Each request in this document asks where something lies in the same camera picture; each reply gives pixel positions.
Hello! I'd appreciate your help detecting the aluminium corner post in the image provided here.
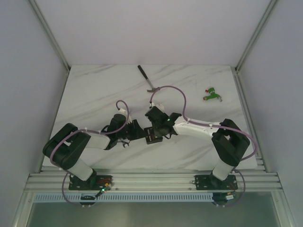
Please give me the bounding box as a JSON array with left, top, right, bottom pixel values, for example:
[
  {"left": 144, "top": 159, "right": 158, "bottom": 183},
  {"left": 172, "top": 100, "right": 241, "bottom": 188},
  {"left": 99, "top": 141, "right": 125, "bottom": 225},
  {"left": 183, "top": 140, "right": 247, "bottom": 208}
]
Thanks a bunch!
[
  {"left": 235, "top": 0, "right": 279, "bottom": 73},
  {"left": 28, "top": 0, "right": 71, "bottom": 73}
]

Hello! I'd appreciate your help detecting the green red plastic connector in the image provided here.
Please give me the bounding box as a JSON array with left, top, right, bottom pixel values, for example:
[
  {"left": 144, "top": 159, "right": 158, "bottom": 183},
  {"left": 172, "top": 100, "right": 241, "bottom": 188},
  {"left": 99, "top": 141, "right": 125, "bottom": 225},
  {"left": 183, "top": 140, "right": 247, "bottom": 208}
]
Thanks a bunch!
[{"left": 203, "top": 87, "right": 222, "bottom": 102}]

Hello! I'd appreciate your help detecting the black fuse box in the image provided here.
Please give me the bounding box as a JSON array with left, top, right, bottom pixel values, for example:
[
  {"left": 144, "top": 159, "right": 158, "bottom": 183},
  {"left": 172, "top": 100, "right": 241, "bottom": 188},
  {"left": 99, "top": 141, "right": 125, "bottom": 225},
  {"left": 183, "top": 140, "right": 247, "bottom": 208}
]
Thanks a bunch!
[{"left": 144, "top": 127, "right": 163, "bottom": 145}]

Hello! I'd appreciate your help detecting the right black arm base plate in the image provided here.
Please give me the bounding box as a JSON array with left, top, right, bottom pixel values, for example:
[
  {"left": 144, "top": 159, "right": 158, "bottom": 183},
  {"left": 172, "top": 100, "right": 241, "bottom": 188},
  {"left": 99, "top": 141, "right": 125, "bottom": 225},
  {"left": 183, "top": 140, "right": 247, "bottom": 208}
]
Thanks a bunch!
[{"left": 194, "top": 175, "right": 238, "bottom": 191}]

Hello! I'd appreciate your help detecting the left aluminium corner post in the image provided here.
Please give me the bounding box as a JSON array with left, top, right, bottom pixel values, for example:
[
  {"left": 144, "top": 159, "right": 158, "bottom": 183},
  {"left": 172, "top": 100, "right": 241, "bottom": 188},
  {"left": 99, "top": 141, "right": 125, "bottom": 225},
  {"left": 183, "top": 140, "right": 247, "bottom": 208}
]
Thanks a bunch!
[{"left": 28, "top": 0, "right": 71, "bottom": 73}]

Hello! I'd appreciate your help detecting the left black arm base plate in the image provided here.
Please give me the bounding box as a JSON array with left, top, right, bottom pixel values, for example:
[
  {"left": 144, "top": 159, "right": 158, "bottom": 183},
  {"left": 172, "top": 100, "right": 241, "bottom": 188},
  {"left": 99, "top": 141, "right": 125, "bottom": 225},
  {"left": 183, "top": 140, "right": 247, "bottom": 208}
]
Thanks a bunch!
[{"left": 69, "top": 175, "right": 112, "bottom": 191}]

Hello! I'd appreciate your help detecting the slotted grey cable duct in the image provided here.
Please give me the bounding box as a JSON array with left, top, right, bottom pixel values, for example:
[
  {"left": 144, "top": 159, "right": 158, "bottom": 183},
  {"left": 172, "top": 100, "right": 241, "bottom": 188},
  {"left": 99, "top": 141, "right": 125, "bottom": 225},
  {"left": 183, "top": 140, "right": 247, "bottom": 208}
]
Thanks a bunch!
[{"left": 33, "top": 193, "right": 215, "bottom": 203}]

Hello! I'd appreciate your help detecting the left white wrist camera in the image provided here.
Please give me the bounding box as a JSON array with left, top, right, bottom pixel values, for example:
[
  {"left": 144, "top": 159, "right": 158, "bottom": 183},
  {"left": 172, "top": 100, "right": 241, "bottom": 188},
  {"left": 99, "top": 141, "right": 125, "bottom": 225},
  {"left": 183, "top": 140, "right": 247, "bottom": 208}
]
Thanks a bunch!
[{"left": 118, "top": 108, "right": 133, "bottom": 124}]

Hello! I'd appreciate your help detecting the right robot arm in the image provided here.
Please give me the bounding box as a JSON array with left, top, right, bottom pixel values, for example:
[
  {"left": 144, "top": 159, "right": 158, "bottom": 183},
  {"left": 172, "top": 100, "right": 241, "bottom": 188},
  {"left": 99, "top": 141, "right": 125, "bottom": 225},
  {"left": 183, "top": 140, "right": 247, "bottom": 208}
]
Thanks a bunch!
[{"left": 145, "top": 106, "right": 250, "bottom": 189}]

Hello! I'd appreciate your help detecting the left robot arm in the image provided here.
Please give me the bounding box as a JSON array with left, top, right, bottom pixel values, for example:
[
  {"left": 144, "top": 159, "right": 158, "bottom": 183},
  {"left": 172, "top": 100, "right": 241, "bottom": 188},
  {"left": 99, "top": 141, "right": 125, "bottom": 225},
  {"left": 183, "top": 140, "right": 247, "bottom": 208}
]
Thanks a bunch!
[{"left": 43, "top": 113, "right": 147, "bottom": 190}]

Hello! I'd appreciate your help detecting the black handled claw hammer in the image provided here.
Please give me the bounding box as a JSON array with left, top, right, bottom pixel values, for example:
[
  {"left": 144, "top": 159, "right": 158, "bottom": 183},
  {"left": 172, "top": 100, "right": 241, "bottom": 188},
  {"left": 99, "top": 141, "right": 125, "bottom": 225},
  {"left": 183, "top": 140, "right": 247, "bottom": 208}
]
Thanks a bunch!
[{"left": 137, "top": 65, "right": 160, "bottom": 93}]

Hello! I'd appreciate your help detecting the aluminium front rail frame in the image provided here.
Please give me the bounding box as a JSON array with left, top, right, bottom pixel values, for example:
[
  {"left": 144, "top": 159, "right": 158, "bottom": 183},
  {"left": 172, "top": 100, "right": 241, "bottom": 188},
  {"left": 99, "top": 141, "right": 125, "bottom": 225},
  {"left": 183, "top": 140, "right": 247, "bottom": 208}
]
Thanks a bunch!
[{"left": 25, "top": 167, "right": 283, "bottom": 192}]

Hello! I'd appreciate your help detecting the right aluminium corner post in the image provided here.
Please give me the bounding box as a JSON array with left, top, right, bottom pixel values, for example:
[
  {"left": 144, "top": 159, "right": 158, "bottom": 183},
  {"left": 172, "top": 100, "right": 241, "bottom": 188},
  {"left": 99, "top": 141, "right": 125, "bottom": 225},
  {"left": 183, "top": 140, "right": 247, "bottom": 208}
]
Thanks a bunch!
[{"left": 235, "top": 0, "right": 279, "bottom": 73}]

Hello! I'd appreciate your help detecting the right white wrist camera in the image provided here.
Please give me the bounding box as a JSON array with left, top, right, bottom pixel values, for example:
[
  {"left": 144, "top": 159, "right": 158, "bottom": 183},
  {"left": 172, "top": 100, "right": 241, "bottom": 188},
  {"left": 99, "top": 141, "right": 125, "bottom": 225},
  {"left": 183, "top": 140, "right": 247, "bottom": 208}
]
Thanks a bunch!
[{"left": 150, "top": 102, "right": 165, "bottom": 112}]

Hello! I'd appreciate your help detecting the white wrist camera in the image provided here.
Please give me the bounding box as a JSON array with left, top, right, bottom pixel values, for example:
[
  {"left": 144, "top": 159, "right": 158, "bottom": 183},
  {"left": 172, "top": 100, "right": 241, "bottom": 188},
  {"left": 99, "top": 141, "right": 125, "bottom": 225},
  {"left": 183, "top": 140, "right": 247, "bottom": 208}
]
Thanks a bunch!
[
  {"left": 150, "top": 102, "right": 165, "bottom": 112},
  {"left": 118, "top": 108, "right": 133, "bottom": 124}
]

